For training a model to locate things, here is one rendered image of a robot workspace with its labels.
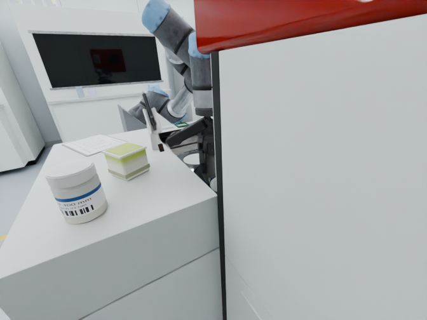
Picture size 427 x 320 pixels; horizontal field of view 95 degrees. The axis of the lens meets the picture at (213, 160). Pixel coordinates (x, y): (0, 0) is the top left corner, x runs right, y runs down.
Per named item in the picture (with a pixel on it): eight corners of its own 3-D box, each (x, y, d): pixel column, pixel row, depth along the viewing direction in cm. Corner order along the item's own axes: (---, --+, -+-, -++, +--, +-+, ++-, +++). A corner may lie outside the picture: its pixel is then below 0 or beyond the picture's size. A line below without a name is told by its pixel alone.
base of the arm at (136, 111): (128, 111, 124) (137, 99, 124) (148, 126, 131) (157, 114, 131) (127, 112, 111) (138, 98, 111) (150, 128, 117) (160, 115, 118)
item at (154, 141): (166, 151, 63) (159, 109, 57) (154, 154, 61) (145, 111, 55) (161, 146, 67) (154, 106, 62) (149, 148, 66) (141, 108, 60)
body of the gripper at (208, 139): (230, 160, 48) (229, 110, 43) (196, 159, 49) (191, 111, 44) (231, 148, 55) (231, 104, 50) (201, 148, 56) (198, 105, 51)
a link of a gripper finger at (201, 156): (206, 176, 50) (204, 144, 47) (200, 176, 51) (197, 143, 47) (209, 167, 55) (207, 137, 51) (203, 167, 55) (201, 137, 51)
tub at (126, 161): (152, 169, 51) (147, 145, 48) (126, 183, 46) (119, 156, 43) (133, 164, 55) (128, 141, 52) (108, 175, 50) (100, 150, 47)
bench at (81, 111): (180, 139, 372) (164, 10, 287) (67, 164, 294) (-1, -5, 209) (163, 127, 458) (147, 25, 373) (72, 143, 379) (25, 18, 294)
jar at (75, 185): (109, 215, 36) (93, 169, 32) (63, 231, 33) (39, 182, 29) (107, 196, 41) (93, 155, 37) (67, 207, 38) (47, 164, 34)
